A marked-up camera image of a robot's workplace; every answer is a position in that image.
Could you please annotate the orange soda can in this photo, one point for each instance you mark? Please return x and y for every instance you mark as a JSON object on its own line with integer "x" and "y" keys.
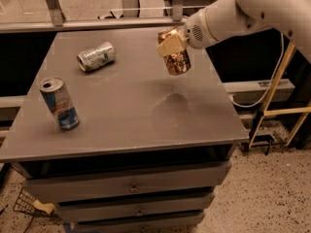
{"x": 178, "y": 63}

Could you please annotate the middle grey drawer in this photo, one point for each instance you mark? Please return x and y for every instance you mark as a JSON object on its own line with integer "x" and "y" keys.
{"x": 137, "y": 207}

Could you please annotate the bottom grey drawer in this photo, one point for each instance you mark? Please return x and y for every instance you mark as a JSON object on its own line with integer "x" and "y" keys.
{"x": 142, "y": 223}

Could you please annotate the black wire basket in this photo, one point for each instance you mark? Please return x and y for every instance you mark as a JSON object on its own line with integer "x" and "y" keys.
{"x": 24, "y": 203}

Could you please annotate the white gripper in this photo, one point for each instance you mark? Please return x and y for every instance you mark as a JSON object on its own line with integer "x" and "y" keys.
{"x": 195, "y": 33}

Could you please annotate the top grey drawer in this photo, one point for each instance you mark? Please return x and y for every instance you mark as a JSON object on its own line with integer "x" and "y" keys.
{"x": 142, "y": 181}

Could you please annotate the grey metal railing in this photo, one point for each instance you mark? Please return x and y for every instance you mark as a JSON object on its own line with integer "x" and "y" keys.
{"x": 68, "y": 15}

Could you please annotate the grey drawer cabinet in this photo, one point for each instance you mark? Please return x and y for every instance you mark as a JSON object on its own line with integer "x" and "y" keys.
{"x": 133, "y": 114}

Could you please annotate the yellow metal cart frame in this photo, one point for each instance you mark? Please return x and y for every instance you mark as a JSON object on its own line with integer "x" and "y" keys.
{"x": 277, "y": 91}

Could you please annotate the grey drawer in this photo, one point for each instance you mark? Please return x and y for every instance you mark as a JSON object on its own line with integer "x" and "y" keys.
{"x": 137, "y": 207}
{"x": 142, "y": 181}
{"x": 142, "y": 223}

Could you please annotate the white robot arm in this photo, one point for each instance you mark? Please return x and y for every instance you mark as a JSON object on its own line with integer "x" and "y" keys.
{"x": 229, "y": 18}

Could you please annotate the green white crushed can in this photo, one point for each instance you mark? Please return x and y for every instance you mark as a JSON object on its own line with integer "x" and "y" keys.
{"x": 97, "y": 57}

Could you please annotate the blue silver energy drink can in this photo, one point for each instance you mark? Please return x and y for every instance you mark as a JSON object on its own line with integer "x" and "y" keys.
{"x": 58, "y": 100}

